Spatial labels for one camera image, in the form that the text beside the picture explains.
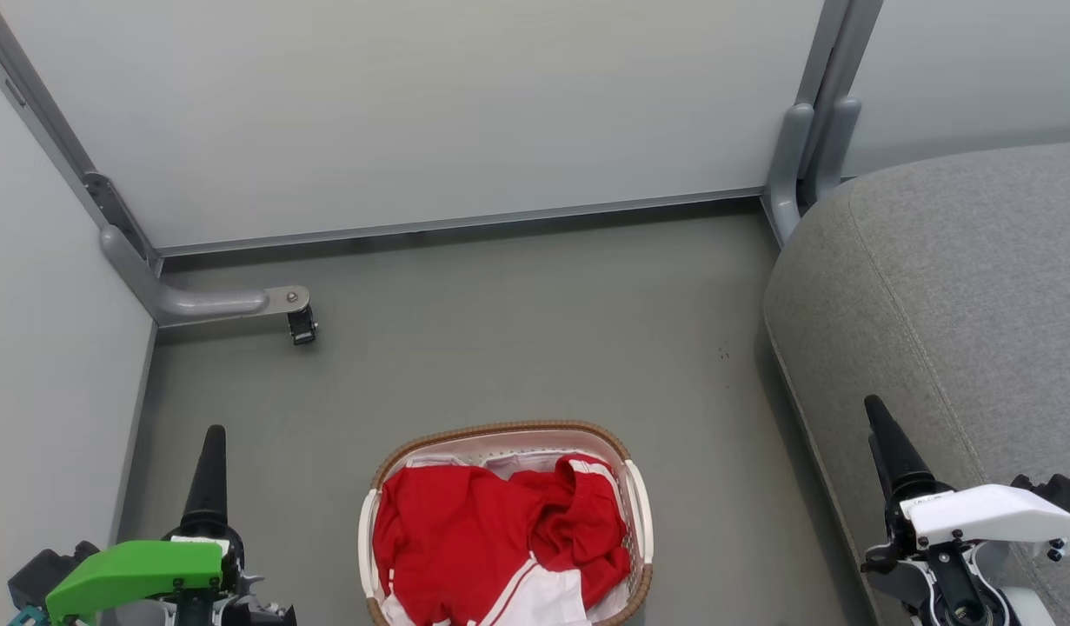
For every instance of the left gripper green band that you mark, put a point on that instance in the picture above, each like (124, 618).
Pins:
(135, 569)

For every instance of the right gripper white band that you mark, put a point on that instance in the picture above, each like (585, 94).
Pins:
(986, 515)

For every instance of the red white striped shirt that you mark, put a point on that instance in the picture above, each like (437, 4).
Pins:
(448, 539)

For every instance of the red shorts white stripe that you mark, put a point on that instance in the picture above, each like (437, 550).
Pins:
(578, 522)

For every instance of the grey fabric sofa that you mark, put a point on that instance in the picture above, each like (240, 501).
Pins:
(952, 296)

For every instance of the black caster wheel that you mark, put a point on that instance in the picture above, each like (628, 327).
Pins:
(302, 328)

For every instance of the grey partition foot with caster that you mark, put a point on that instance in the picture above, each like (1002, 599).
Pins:
(187, 303)

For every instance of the white laundry basket brown rim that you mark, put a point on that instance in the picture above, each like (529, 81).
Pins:
(641, 522)

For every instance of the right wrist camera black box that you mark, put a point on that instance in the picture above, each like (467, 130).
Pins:
(1060, 494)

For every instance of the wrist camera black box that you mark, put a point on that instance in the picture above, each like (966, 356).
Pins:
(41, 567)
(1060, 494)

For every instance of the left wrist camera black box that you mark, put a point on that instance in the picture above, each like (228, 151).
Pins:
(41, 567)

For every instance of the grey partition post double foot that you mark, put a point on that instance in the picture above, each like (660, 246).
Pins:
(804, 156)

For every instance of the grey partition base rail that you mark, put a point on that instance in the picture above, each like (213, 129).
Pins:
(465, 222)

